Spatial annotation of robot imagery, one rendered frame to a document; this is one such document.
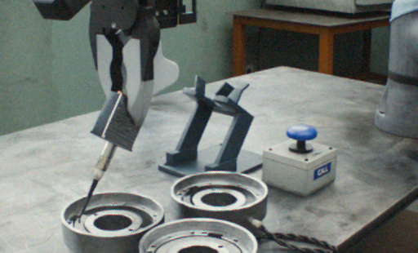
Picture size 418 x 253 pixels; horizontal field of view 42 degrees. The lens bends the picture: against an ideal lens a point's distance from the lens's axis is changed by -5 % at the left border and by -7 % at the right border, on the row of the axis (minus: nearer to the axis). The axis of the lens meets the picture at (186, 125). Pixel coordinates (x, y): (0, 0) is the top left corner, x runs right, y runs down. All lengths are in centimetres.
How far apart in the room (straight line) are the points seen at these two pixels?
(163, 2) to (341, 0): 227
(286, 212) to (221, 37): 238
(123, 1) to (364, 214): 36
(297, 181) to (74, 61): 180
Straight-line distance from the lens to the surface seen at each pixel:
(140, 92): 56
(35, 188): 76
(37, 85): 234
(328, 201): 71
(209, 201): 65
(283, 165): 72
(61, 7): 50
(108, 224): 61
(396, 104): 98
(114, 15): 57
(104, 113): 58
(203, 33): 291
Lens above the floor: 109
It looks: 17 degrees down
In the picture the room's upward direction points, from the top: 1 degrees counter-clockwise
